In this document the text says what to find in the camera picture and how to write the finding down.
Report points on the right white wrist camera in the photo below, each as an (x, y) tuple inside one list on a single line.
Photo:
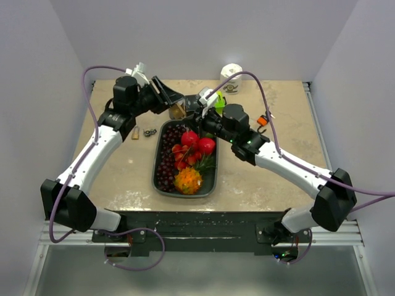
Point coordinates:
[(207, 100)]

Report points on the black green box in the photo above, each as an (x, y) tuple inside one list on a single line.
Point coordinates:
[(191, 103)]

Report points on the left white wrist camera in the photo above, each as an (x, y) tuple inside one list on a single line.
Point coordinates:
[(138, 73)]

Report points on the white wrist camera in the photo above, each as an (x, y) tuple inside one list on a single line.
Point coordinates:
[(138, 73), (207, 100)]

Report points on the toilet paper roll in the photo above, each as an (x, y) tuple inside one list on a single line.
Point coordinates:
[(233, 86)]

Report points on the large brass padlock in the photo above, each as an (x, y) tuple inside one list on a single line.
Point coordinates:
[(177, 112)]

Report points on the small brass padlock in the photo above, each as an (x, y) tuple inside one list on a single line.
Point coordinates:
[(135, 133)]

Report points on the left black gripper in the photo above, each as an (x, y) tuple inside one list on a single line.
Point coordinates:
[(169, 95)]

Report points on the red pomegranate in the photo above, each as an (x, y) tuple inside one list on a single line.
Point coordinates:
[(189, 138)]

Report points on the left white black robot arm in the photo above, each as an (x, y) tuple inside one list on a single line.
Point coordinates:
[(92, 160)]

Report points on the red apple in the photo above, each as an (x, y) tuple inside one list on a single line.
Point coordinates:
[(206, 146)]

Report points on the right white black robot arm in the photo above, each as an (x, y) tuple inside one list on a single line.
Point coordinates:
[(331, 191)]

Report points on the orange dragon fruit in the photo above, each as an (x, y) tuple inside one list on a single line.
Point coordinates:
[(188, 181)]

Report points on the red cherries bunch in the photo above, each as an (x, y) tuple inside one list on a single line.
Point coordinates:
[(185, 156)]

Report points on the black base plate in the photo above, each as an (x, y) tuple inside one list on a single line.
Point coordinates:
[(248, 232)]

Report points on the dark red grape bunch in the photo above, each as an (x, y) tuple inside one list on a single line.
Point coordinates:
[(165, 169)]

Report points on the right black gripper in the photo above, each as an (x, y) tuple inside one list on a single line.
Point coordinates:
[(200, 121)]

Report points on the dark grey fruit tray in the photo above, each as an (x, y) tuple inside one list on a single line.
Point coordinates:
[(207, 167)]

